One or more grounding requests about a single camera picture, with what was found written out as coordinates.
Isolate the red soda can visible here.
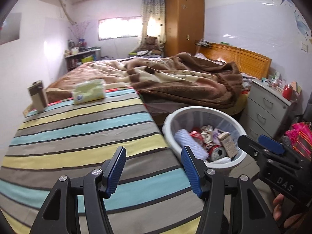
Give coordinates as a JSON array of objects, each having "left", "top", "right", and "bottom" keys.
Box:
[{"left": 205, "top": 144, "right": 227, "bottom": 162}]

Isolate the green white tall box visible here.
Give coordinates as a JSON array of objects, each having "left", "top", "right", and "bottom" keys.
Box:
[{"left": 217, "top": 132, "right": 238, "bottom": 158}]

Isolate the white foam net sleeve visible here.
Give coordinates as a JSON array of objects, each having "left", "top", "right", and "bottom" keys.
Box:
[{"left": 174, "top": 129, "right": 209, "bottom": 161}]

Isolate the clear plastic bottle red label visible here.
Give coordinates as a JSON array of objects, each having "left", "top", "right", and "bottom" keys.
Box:
[{"left": 189, "top": 127, "right": 204, "bottom": 146}]

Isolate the patterned paper cup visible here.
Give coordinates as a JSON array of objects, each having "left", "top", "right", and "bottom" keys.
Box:
[{"left": 200, "top": 125, "right": 214, "bottom": 144}]

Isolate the purple grape juice carton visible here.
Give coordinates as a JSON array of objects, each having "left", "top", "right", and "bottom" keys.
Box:
[{"left": 213, "top": 128, "right": 224, "bottom": 145}]

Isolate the white trash bin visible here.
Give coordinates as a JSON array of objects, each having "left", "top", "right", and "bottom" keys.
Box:
[{"left": 162, "top": 106, "right": 246, "bottom": 172}]

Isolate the right hand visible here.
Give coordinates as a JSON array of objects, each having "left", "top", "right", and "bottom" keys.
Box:
[{"left": 272, "top": 194, "right": 302, "bottom": 228}]

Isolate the grey bedside drawer cabinet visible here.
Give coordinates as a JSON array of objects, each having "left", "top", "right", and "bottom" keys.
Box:
[{"left": 239, "top": 79, "right": 296, "bottom": 140}]

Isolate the striped table cloth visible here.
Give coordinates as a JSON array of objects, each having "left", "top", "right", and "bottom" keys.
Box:
[{"left": 1, "top": 88, "right": 203, "bottom": 233}]

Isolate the red candle jar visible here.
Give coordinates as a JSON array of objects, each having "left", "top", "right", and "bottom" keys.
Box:
[{"left": 282, "top": 84, "right": 293, "bottom": 101}]

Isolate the wooden headboard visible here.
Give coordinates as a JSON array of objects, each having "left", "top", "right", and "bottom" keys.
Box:
[{"left": 198, "top": 43, "right": 272, "bottom": 79}]

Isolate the yellow tissue pack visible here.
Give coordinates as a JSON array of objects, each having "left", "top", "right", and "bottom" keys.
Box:
[{"left": 71, "top": 79, "right": 106, "bottom": 105}]

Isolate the brown fleece blanket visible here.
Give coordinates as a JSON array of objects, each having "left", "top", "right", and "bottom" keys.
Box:
[{"left": 46, "top": 52, "right": 243, "bottom": 109}]

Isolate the brown beige travel mug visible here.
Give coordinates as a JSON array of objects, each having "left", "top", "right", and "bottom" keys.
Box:
[{"left": 27, "top": 80, "right": 49, "bottom": 113}]

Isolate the cluttered shelf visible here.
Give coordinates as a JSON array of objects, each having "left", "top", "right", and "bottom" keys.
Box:
[{"left": 64, "top": 39, "right": 102, "bottom": 72}]

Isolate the brown teddy bear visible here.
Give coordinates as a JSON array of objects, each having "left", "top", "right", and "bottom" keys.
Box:
[{"left": 143, "top": 36, "right": 162, "bottom": 55}]

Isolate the orange wooden wardrobe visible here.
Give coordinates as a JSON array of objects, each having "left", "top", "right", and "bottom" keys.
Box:
[{"left": 164, "top": 0, "right": 205, "bottom": 57}]

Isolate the floral curtain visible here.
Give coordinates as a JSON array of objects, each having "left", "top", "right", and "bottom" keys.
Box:
[{"left": 140, "top": 0, "right": 166, "bottom": 51}]

